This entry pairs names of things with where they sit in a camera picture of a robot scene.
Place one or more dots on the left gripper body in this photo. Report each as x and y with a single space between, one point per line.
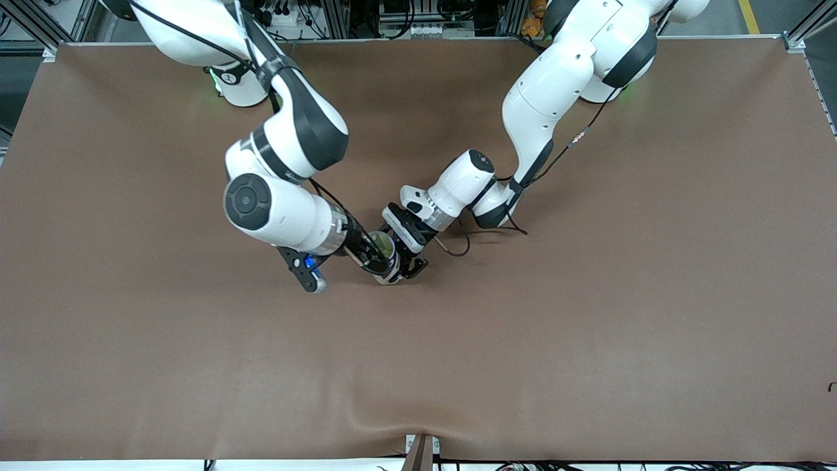
407 237

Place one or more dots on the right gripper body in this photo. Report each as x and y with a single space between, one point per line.
356 237

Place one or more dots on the clear tennis ball can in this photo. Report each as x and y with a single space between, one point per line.
386 279

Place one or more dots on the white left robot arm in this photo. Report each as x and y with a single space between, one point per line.
556 85

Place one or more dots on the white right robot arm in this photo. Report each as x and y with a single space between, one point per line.
288 131

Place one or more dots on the brown table mat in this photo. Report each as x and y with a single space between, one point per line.
418 366

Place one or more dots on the white power strip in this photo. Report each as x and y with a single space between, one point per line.
425 30

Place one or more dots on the socket strip with black plugs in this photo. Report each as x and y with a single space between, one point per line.
288 16

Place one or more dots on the orange netted bag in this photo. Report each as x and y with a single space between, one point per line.
533 23

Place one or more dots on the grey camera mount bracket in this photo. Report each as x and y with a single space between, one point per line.
418 453

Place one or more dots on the aluminium frame rail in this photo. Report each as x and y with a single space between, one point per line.
39 23
807 23

